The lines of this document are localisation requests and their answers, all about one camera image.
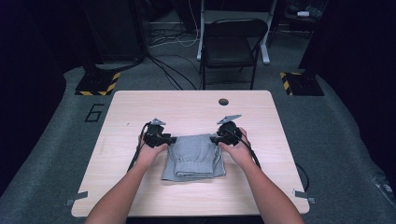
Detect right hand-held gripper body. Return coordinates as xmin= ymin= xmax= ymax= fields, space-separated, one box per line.
xmin=216 ymin=114 xmax=244 ymax=147

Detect right hand-held gripper cable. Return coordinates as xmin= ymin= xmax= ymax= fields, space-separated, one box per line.
xmin=228 ymin=128 xmax=262 ymax=171

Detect left hand-held gripper cable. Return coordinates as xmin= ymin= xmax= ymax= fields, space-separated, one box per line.
xmin=126 ymin=122 xmax=151 ymax=173

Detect person's right hand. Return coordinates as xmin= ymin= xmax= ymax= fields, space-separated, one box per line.
xmin=218 ymin=127 xmax=255 ymax=168

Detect person's left hand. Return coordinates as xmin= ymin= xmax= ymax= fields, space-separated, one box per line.
xmin=135 ymin=136 xmax=169 ymax=168

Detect black floor cable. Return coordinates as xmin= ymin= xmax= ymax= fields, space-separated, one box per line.
xmin=147 ymin=53 xmax=199 ymax=91

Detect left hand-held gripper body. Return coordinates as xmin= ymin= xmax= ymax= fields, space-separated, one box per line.
xmin=141 ymin=118 xmax=173 ymax=149

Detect black cable beside table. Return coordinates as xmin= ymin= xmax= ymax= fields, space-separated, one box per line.
xmin=294 ymin=162 xmax=310 ymax=193

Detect black folding chair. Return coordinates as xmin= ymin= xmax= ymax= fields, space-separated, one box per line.
xmin=199 ymin=18 xmax=270 ymax=91

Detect white desk frame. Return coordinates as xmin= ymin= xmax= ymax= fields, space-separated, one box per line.
xmin=195 ymin=0 xmax=278 ymax=66

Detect hand-held gripper cable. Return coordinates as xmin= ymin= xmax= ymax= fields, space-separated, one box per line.
xmin=126 ymin=122 xmax=151 ymax=173
xmin=228 ymin=128 xmax=262 ymax=171

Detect grey sweatpants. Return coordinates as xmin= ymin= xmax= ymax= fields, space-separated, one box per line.
xmin=161 ymin=133 xmax=227 ymax=183

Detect striped black stand base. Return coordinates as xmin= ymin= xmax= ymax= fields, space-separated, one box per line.
xmin=278 ymin=71 xmax=326 ymax=97
xmin=74 ymin=70 xmax=121 ymax=97

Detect black cabinet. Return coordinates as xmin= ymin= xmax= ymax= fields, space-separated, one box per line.
xmin=81 ymin=0 xmax=148 ymax=64

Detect grey table corner bracket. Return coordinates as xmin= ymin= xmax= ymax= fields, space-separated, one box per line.
xmin=292 ymin=188 xmax=318 ymax=205
xmin=64 ymin=190 xmax=90 ymax=207

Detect white floor cable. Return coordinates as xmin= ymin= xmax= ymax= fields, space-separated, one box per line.
xmin=148 ymin=0 xmax=201 ymax=49

